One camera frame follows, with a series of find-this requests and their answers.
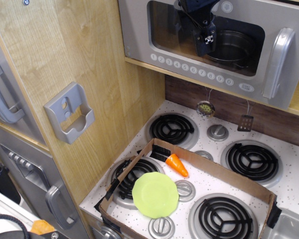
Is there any stainless sink basin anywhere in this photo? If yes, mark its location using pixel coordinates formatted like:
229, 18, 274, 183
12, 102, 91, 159
261, 209, 299, 239

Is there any stainless steel pot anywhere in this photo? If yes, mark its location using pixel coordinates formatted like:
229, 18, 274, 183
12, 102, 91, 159
207, 30, 256, 69

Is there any grey ice dispenser panel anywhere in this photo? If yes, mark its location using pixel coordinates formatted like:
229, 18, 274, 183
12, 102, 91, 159
0, 144, 50, 192

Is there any back silver stove knob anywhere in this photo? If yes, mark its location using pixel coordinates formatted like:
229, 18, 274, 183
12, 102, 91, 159
207, 124, 229, 141

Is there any hanging round strainer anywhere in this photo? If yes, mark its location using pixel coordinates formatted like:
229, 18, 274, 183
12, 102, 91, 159
196, 88, 215, 118

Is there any front left stove burner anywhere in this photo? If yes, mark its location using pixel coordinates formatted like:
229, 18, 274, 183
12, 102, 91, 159
106, 157, 165, 210

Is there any stove burner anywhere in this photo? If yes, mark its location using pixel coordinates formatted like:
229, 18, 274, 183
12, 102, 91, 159
145, 113, 199, 150
187, 193, 259, 239
106, 157, 165, 210
220, 140, 284, 188

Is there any orange toy carrot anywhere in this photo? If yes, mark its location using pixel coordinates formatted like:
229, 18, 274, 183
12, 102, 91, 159
165, 154, 189, 178

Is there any lower grey fridge handle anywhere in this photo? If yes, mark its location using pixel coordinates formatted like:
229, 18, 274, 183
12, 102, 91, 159
45, 185, 78, 230

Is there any back right stove burner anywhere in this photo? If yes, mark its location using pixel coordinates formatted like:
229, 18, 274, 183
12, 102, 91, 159
220, 140, 284, 188

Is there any silver microwave door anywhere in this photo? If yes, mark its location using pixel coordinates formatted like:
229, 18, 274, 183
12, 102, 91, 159
118, 0, 299, 109

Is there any back left stove burner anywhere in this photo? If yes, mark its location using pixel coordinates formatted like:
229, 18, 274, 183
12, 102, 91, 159
145, 113, 199, 150

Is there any black braided cable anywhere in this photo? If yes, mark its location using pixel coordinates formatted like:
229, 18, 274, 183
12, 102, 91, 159
0, 213, 30, 239

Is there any hanging toy spatula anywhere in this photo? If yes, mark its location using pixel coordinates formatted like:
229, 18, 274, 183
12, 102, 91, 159
237, 100, 254, 132

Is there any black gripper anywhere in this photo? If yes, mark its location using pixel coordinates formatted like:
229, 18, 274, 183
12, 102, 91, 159
173, 0, 219, 57

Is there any black device at left edge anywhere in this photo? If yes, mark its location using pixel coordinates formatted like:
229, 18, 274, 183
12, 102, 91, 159
0, 163, 21, 204

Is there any grey wall phone holder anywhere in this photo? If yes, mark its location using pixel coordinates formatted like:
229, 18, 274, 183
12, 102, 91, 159
44, 82, 95, 144

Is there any green plastic plate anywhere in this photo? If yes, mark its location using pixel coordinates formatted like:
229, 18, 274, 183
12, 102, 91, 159
132, 172, 179, 219

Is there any centre silver stove knob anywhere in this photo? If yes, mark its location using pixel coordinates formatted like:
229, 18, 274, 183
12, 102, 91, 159
175, 180, 196, 203

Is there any orange object bottom left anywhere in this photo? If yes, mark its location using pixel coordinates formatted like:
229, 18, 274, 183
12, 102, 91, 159
30, 220, 55, 235

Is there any front right stove burner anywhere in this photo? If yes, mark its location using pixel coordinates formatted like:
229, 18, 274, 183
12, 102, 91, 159
187, 193, 259, 239

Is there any small silver stove knob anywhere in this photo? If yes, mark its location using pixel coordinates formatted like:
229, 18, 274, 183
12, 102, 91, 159
194, 150, 214, 161

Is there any front silver stove knob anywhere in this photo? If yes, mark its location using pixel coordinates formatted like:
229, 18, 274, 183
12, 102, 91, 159
148, 217, 175, 239

